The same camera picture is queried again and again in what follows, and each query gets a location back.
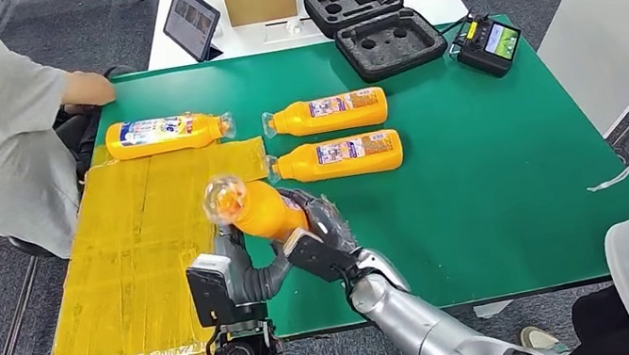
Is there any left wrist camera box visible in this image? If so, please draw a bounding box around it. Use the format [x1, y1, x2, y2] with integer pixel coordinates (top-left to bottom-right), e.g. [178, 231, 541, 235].
[184, 250, 244, 331]

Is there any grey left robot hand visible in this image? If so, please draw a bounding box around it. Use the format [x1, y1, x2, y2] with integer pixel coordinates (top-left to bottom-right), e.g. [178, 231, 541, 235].
[210, 213, 298, 310]

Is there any black foam lined case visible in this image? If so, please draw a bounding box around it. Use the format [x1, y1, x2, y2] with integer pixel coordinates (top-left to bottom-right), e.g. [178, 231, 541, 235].
[302, 0, 453, 92]

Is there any orange detergent bottle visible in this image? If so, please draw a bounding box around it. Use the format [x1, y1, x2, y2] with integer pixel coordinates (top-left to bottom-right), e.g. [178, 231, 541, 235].
[102, 104, 239, 165]
[199, 163, 314, 256]
[259, 84, 393, 144]
[264, 127, 408, 190]

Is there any white table foot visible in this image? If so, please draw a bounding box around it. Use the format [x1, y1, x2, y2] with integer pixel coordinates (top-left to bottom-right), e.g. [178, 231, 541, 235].
[473, 298, 517, 321]

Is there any black remote controller with screen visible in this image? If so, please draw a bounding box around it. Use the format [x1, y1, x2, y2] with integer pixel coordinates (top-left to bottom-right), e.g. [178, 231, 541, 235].
[448, 8, 528, 85]

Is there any black cable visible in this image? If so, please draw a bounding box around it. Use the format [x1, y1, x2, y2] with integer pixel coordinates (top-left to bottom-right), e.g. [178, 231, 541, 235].
[434, 8, 476, 38]

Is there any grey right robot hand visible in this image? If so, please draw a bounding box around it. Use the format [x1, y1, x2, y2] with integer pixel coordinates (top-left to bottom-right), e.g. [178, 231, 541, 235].
[276, 176, 363, 266]

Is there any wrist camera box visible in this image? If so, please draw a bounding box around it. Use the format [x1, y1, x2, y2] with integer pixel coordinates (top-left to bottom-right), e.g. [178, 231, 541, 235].
[280, 219, 363, 292]
[184, 250, 244, 331]

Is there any black tablet on stand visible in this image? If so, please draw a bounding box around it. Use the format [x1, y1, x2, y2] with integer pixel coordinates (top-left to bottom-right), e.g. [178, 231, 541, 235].
[157, 0, 229, 68]

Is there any black stool seat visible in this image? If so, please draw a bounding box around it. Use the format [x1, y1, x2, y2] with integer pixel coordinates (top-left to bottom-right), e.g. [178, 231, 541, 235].
[8, 230, 56, 266]

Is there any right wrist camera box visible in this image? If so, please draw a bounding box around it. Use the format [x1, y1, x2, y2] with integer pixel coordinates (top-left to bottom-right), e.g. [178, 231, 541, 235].
[280, 219, 363, 292]

